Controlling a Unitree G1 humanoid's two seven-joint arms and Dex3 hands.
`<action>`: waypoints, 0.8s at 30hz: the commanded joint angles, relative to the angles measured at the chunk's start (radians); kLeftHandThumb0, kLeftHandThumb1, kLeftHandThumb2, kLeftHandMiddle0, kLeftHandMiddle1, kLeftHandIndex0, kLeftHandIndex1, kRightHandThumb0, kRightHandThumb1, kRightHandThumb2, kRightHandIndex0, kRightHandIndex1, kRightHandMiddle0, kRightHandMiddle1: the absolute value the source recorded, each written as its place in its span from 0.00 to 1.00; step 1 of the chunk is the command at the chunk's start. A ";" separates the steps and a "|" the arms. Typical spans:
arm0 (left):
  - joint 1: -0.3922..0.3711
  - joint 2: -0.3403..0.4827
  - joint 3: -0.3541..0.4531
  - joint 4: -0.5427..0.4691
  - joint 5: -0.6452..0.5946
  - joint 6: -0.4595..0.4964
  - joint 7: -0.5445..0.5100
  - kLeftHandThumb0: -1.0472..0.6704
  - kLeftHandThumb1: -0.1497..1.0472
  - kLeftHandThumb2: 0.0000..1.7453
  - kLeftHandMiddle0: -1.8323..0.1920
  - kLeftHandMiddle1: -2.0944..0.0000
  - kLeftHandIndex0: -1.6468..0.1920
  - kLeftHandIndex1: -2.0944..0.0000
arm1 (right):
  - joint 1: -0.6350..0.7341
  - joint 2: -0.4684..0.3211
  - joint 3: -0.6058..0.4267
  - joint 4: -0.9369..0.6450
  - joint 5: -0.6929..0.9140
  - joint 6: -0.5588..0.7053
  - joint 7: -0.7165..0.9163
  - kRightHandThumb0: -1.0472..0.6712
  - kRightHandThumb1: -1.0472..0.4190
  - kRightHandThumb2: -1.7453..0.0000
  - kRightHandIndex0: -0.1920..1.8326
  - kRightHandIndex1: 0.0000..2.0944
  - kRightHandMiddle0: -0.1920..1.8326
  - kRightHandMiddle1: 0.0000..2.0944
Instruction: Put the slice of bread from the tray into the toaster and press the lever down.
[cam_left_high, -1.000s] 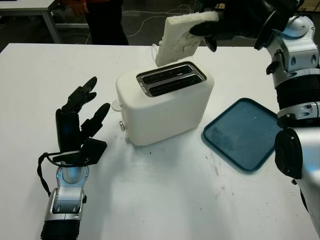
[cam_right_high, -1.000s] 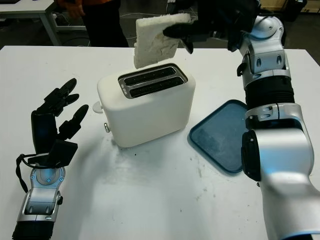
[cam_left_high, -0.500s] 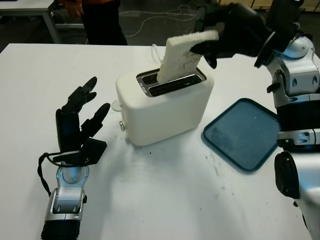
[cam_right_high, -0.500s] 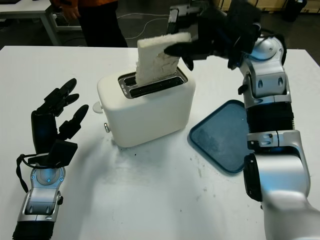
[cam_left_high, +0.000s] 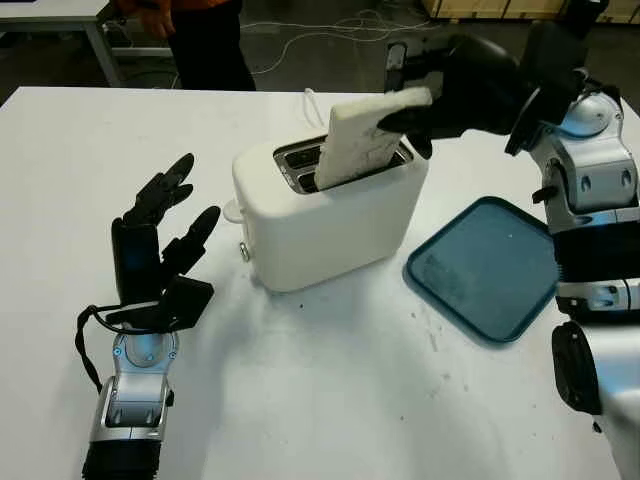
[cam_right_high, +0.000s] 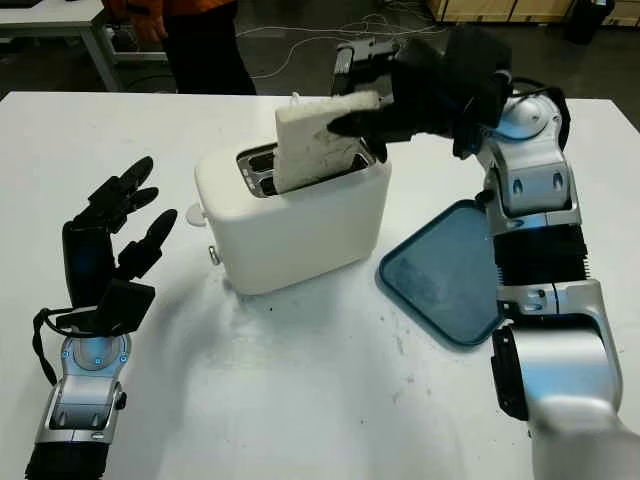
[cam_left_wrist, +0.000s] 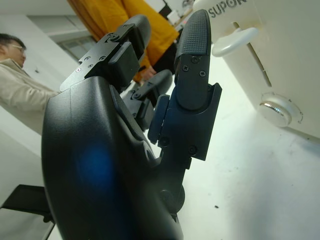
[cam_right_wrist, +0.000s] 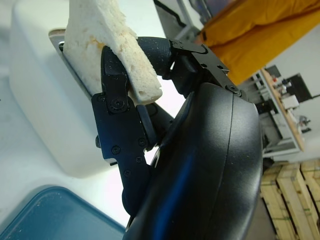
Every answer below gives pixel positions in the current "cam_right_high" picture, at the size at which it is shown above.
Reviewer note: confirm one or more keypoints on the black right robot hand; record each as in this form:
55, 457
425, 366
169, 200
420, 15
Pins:
430, 95

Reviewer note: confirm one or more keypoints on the silver toaster dial knob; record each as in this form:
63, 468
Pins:
215, 256

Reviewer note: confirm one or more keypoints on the white desk with metal legs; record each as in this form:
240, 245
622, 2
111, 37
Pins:
50, 17

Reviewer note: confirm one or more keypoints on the white toaster lever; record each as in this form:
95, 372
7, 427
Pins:
196, 216

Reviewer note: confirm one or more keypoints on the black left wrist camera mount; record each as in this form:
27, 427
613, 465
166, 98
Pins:
125, 305

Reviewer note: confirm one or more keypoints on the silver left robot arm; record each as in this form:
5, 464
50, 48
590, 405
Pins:
80, 395

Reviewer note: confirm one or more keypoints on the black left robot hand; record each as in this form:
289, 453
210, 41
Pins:
85, 255

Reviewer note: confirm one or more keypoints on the white bread slice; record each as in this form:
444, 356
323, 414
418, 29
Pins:
305, 145

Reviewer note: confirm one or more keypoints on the stacked wooden crates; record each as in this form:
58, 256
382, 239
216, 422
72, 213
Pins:
480, 9

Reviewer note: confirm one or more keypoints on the person in orange jacket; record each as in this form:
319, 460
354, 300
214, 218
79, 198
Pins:
210, 50

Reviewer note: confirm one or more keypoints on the blue plastic tray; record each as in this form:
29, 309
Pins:
440, 280

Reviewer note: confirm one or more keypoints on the white two-slot toaster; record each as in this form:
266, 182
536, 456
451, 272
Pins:
300, 240

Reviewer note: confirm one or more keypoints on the black waste bin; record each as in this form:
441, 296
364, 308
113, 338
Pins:
587, 22

